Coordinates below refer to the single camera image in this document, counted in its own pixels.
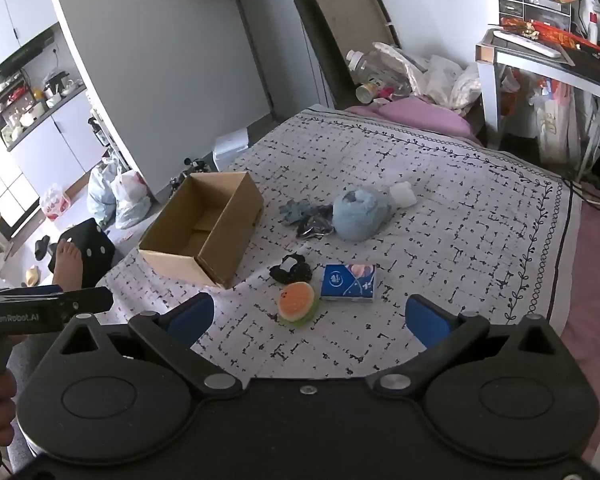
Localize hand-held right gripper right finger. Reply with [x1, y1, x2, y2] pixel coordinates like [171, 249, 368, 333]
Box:
[365, 294, 571, 397]

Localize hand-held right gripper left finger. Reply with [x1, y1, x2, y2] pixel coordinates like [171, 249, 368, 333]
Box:
[52, 292, 244, 398]

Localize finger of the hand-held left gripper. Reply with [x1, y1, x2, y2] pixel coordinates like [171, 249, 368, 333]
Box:
[61, 287, 115, 314]

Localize cardboard box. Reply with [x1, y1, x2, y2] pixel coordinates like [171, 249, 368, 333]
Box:
[137, 171, 265, 291]

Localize orange burger plush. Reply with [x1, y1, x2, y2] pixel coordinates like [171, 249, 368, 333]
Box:
[278, 281, 317, 324]

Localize black fabric item white label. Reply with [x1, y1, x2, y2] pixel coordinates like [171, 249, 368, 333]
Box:
[269, 254, 314, 286]

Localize grey pink plush toy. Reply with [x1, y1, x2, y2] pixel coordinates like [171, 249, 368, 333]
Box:
[332, 185, 397, 242]

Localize white soft pad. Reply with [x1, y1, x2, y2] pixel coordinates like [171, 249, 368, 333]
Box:
[389, 181, 419, 209]

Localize black dice stool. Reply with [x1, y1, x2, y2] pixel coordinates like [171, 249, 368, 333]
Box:
[55, 218, 117, 289]

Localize person's bare foot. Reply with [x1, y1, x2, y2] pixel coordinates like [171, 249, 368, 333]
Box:
[53, 241, 84, 288]

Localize black slipper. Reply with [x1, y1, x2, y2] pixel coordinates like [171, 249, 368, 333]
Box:
[33, 234, 59, 261]

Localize blue tissue packet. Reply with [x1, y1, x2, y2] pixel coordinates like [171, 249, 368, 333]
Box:
[320, 263, 377, 303]

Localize red white packet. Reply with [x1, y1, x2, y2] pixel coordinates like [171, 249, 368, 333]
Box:
[39, 183, 72, 222]

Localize pale blue plastic bag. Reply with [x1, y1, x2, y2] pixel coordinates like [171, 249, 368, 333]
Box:
[86, 159, 127, 222]

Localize white red plastic bag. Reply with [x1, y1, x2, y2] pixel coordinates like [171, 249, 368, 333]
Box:
[111, 170, 154, 229]

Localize small black tripod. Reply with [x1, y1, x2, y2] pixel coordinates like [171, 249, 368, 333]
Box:
[169, 157, 209, 192]

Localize grey cloth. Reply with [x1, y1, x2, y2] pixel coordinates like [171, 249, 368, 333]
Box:
[279, 198, 331, 225]

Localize white kitchen cabinet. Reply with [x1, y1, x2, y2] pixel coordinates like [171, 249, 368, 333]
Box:
[0, 0, 112, 228]

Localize plastic bags under desk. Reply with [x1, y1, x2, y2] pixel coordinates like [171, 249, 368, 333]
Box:
[529, 76, 582, 167]

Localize drink can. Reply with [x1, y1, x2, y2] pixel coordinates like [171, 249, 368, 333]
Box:
[355, 80, 382, 106]

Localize clear plastic bag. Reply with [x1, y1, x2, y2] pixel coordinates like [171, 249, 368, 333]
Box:
[374, 41, 432, 97]

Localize clear plastic bottle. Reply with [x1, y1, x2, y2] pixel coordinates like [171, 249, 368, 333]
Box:
[346, 50, 382, 87]

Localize white desk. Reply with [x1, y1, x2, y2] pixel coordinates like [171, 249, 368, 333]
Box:
[475, 29, 600, 152]

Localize grey door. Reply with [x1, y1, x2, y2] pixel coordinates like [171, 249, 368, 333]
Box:
[232, 0, 352, 112]

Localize black framed folding table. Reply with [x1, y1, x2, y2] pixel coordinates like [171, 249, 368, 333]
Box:
[294, 0, 402, 109]

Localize grey drawer organizer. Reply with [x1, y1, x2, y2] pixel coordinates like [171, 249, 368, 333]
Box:
[496, 0, 574, 37]

